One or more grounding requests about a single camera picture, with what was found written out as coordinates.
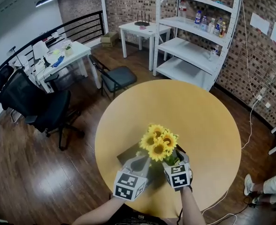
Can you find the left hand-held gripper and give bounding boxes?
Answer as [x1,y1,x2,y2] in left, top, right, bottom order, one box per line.
[113,155,152,202]

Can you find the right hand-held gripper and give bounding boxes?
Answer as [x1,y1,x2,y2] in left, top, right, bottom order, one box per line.
[162,149,192,192]

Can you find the yellow sunflower bouquet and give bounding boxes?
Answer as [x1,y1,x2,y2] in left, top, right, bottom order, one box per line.
[135,124,180,167]

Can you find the person's right forearm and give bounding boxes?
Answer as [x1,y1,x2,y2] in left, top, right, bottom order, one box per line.
[180,186,208,225]

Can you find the person's left forearm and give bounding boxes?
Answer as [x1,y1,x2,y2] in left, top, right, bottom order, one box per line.
[71,195,132,225]

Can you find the person's black shirt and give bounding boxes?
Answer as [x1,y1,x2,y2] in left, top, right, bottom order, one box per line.
[109,204,183,225]

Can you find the black folding chair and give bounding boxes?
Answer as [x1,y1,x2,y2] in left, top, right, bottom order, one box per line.
[88,54,138,101]

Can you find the black mesh office chair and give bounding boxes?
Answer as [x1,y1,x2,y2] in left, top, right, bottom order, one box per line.
[0,67,85,152]

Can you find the clear pump bottle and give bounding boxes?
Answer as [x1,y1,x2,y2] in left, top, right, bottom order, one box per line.
[208,45,220,62]

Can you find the white metal shelf rack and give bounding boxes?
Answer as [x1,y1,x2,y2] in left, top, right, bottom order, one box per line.
[152,0,243,92]

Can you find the white rectangular desk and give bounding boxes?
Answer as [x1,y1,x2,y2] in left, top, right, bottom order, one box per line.
[13,40,101,94]

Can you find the blue cloth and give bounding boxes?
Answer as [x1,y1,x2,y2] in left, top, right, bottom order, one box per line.
[51,55,66,68]

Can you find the cardboard box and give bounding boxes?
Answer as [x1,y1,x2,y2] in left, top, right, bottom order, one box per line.
[100,31,118,48]

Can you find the small pot of white flowers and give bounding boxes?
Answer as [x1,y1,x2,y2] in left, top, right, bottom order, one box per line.
[61,39,74,57]

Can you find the small white table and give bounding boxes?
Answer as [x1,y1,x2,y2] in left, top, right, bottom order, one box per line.
[118,21,172,72]

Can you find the white table lamp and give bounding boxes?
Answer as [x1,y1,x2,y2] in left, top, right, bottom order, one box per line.
[32,40,52,68]

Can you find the row of drink bottles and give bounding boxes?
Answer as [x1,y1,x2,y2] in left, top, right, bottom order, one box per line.
[178,0,227,38]

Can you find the black router with antennas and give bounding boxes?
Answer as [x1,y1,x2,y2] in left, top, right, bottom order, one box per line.
[134,10,151,27]

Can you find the black metal railing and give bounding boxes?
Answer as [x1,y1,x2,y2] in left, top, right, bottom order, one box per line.
[0,10,105,117]

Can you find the thin black stand lamp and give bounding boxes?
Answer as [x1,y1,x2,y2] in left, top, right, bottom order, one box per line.
[7,46,24,67]

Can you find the black pendant lamp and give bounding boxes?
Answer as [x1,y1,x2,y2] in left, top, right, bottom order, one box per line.
[35,0,57,8]

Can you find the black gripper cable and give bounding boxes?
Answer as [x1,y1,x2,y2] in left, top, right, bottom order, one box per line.
[176,207,184,225]

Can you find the black floor cable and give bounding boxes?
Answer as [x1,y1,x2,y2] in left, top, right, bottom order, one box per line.
[229,195,276,215]

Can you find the white cable along wall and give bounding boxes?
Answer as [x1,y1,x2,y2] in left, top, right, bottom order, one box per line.
[241,0,262,98]

